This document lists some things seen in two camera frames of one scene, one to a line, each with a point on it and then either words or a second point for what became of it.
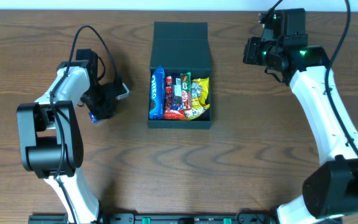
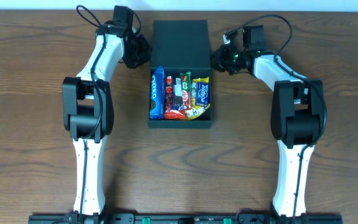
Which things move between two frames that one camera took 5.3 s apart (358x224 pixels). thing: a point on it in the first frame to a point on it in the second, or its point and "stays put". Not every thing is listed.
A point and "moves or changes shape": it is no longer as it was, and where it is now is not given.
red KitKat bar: (186, 89) stays put
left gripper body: (97, 98) to (140, 51)
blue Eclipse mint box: (94, 120) moves or changes shape
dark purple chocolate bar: (176, 94) stays put
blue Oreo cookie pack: (157, 93) stays put
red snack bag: (168, 101) stays put
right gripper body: (250, 50) to (220, 59)
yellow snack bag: (199, 92) stays put
